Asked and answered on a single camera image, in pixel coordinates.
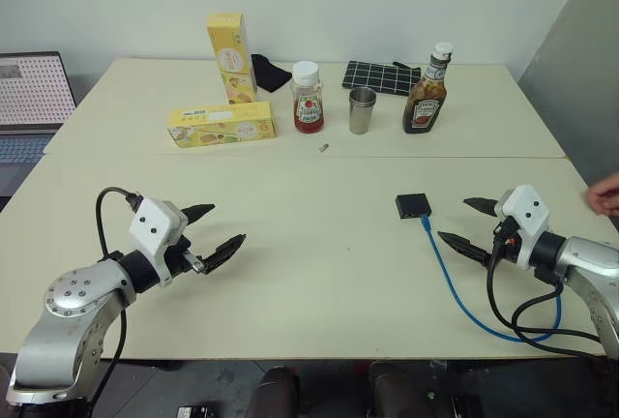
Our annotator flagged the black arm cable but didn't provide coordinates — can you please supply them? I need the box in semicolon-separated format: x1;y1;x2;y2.
486;217;608;357
94;187;146;407

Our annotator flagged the blue cable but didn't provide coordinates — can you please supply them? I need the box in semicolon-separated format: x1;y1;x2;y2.
418;214;565;343

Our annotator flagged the person's bare hand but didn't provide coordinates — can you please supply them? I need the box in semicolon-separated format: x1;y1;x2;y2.
586;177;619;218

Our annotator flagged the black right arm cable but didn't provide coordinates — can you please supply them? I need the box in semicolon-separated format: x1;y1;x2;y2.
486;217;608;357

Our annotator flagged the tall yellow food box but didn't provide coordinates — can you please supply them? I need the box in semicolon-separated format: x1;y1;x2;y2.
206;12;258;106

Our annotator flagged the brown Heinz sauce bottle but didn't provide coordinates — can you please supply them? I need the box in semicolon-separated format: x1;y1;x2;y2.
401;42;457;136

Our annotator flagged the grey laptop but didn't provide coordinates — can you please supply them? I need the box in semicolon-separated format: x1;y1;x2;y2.
0;51;78;199

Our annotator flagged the black white-checked pot holder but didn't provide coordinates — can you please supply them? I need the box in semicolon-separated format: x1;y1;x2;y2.
340;59;422;97

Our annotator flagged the stainless steel cup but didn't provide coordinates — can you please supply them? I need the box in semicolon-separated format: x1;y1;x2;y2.
348;101;377;135
348;87;378;108

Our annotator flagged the dark rounded shape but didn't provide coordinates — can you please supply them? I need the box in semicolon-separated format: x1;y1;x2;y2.
245;365;302;418

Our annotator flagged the plain black cloth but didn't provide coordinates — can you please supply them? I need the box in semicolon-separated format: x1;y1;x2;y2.
250;53;294;95

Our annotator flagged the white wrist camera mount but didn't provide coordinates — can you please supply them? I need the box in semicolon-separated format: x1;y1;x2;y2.
493;184;551;270
128;197;190;288

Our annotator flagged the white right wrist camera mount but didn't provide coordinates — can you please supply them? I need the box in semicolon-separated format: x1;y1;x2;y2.
493;184;551;270

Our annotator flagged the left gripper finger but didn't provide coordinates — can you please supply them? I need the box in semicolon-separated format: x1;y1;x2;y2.
180;202;217;226
202;232;248;276

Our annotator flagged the small black labelled box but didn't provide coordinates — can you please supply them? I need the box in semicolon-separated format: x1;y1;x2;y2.
175;404;215;418

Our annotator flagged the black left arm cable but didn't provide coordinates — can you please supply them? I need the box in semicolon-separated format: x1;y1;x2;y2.
94;187;146;407

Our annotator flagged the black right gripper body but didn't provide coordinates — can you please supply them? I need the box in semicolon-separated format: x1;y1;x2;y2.
492;215;521;265

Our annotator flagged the long yellow food box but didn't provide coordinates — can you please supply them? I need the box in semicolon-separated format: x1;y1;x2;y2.
166;101;279;150

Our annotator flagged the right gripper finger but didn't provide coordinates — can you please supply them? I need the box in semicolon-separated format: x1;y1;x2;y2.
462;195;499;219
436;230;495;270

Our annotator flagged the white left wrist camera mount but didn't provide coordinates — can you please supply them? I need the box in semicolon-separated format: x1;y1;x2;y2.
128;197;190;288

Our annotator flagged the red ketchup bottle white cap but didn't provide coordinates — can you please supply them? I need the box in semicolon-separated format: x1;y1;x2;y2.
290;60;326;135

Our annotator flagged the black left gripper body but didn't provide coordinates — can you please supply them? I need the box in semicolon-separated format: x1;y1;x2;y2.
162;236;209;281

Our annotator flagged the grey partition panel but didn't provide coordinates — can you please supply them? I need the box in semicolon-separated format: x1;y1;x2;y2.
516;0;619;188

